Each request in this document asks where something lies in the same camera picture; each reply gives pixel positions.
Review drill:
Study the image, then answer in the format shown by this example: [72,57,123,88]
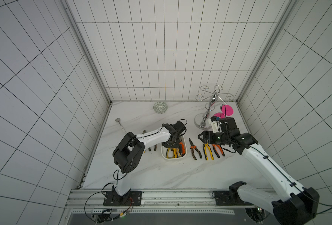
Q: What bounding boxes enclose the orange black pliers in box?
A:
[179,142,186,157]

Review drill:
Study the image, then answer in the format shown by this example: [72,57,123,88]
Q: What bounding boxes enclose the yellow black combination pliers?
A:
[203,143,214,160]

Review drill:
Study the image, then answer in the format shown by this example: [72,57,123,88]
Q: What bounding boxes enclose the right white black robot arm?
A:
[198,129,320,225]

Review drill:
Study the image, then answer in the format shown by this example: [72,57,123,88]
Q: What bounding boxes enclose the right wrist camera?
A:
[209,116,220,133]

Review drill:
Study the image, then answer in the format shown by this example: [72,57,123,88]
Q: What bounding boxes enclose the yellow black pliers in box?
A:
[166,148,179,159]

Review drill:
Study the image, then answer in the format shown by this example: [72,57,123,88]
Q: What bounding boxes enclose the small metal spoon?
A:
[115,118,127,134]

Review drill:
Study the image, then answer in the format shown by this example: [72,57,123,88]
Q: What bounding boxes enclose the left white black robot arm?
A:
[103,124,186,207]

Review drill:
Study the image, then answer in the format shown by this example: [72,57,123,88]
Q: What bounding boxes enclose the pink wine glass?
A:
[214,105,234,119]

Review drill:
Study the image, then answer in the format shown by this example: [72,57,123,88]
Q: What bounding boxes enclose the black orange long-nose pliers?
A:
[189,138,202,160]

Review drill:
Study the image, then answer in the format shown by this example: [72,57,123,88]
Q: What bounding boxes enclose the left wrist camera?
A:
[173,119,188,134]

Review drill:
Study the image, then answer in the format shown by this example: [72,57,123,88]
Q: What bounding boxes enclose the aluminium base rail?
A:
[66,186,279,217]

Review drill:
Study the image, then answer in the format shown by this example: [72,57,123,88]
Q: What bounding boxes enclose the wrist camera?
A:
[209,116,220,133]
[173,119,188,134]

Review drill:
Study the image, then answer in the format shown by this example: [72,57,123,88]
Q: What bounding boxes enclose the chrome glass holder stand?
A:
[194,85,234,130]

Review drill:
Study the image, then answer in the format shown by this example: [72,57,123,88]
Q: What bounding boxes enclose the white plastic storage box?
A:
[161,121,187,160]

